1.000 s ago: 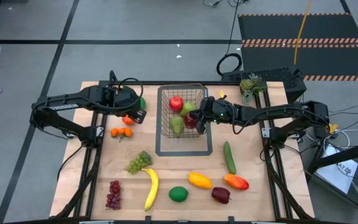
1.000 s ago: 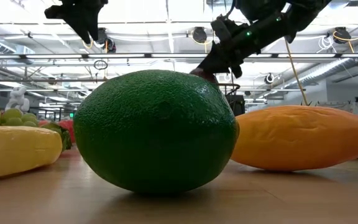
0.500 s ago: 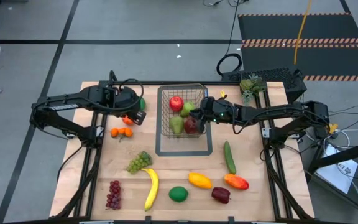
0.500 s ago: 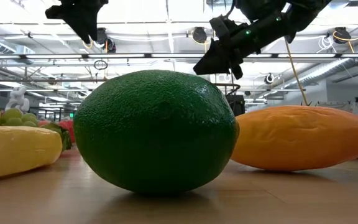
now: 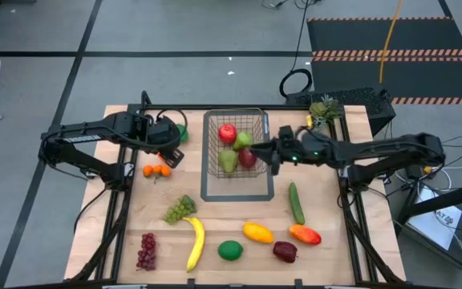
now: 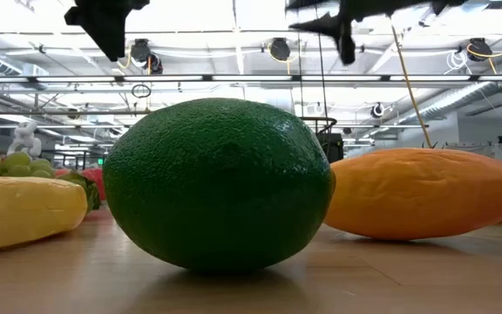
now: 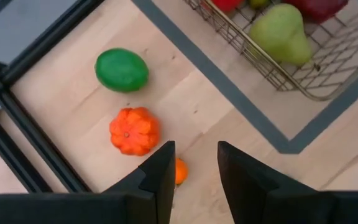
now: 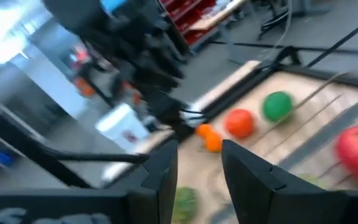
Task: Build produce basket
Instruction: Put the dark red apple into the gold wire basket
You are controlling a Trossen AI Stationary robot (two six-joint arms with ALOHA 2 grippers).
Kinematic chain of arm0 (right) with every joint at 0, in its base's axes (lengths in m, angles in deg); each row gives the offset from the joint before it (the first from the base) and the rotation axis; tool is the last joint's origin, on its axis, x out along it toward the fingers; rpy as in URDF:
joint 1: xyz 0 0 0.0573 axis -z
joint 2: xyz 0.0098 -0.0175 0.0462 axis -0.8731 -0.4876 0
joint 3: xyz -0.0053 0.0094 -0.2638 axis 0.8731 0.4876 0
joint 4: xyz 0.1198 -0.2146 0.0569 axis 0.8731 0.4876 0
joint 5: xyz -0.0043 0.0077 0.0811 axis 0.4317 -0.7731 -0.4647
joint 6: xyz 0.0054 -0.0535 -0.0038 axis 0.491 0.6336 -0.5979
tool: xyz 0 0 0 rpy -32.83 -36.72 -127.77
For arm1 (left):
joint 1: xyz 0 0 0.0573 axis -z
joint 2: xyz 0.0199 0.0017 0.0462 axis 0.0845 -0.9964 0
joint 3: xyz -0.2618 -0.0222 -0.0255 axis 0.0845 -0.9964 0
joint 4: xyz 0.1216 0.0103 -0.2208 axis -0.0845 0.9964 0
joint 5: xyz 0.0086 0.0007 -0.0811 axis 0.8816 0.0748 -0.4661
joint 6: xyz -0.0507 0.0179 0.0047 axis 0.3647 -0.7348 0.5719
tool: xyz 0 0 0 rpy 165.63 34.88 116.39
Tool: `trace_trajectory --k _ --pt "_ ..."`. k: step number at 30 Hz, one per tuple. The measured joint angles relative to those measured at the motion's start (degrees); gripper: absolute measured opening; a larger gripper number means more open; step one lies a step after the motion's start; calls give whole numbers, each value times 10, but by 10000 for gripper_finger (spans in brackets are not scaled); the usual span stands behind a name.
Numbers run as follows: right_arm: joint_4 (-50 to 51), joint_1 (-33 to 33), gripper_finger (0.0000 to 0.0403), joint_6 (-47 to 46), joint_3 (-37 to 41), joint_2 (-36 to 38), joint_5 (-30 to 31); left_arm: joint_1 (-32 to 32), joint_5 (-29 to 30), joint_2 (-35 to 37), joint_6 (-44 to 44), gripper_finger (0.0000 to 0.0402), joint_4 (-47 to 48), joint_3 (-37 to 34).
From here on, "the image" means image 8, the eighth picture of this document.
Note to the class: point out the white bucket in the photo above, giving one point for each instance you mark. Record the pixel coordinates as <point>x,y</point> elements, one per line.
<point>121,127</point>

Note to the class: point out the orange mini pumpkin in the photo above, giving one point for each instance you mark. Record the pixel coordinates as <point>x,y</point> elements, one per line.
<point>239,123</point>

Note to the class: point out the green grape bunch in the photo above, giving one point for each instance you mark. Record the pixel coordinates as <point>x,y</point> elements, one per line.
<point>185,205</point>

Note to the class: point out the red storage shelf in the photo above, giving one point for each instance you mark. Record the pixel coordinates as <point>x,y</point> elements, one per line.
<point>191,18</point>

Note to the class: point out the bright red apple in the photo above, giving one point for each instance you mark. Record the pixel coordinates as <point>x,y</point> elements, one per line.
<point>357,152</point>

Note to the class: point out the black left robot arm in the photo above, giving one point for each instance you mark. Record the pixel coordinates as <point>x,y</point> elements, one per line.
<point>129,40</point>

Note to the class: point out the green lime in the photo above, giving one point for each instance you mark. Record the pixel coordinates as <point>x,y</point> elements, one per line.
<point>277,106</point>

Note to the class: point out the black office chair base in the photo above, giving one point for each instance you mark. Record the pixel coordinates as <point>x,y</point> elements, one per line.
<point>275,21</point>

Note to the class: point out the green pear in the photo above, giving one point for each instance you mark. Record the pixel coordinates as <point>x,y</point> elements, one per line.
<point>314,180</point>

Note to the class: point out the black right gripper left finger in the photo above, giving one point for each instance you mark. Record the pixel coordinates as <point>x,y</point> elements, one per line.
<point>154,202</point>

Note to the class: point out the blue object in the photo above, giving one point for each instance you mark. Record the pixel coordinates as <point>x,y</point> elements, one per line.
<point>3,157</point>

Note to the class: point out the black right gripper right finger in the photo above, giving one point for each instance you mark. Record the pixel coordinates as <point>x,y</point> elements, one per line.
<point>259,199</point>

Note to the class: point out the small orange mandarin cluster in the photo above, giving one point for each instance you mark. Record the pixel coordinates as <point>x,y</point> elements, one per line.
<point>209,138</point>

